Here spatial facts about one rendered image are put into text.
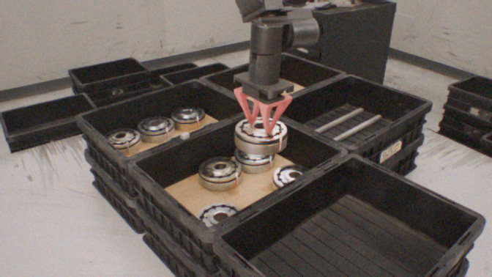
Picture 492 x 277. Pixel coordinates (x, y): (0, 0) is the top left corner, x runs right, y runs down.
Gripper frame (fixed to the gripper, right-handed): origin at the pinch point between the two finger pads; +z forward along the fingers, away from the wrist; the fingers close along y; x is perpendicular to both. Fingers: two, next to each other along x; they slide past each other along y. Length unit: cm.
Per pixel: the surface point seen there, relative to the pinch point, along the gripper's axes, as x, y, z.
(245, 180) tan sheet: -5.2, 9.2, 20.6
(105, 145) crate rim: 19.4, 30.7, 12.3
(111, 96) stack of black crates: -33, 154, 55
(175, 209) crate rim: 19.3, 1.0, 12.3
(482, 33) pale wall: -340, 74, 40
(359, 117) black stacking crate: -54, 11, 18
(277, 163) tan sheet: -16.3, 9.2, 20.0
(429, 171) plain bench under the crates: -63, -11, 30
